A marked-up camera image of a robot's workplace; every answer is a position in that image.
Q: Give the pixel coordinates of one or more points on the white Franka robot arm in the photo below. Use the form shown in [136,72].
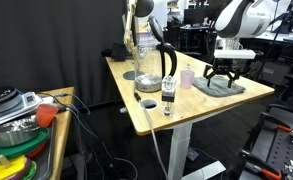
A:
[246,16]

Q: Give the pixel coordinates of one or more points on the square glass jar black band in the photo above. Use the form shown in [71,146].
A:
[168,95]

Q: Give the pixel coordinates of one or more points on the black round dish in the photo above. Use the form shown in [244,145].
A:
[1,95]

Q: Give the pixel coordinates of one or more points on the black box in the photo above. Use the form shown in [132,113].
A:
[119,52]

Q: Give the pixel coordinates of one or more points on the red plastic plate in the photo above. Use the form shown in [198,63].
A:
[37,150]

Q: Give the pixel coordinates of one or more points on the gray metal tray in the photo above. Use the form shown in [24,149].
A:
[44,166]

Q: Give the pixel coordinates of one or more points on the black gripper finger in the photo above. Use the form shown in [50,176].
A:
[207,75]
[235,75]

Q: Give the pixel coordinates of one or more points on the green plastic plate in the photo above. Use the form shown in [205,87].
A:
[6,151]

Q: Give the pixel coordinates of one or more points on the black tripod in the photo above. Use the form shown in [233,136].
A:
[291,13]

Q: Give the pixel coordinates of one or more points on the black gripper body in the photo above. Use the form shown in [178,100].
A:
[224,66]

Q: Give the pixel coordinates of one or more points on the red plastic cup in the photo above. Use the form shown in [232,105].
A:
[46,115]

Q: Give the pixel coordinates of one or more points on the black computer monitor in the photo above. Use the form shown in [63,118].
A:
[194,16]

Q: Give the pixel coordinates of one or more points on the black office chair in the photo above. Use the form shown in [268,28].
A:
[210,45]

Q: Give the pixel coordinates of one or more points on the pink plastic cup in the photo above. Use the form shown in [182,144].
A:
[187,80]

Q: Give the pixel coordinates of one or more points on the gray terry towel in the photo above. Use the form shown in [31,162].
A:
[216,90]

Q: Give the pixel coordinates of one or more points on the black perforated board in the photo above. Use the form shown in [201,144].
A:
[279,146]

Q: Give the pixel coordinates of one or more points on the white desk leg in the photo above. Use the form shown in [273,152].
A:
[179,150]

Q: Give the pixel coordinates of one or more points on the shiny metal bowl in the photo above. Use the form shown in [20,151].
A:
[14,133]

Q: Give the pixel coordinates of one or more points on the white digital kitchen scale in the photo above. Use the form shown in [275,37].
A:
[31,100]

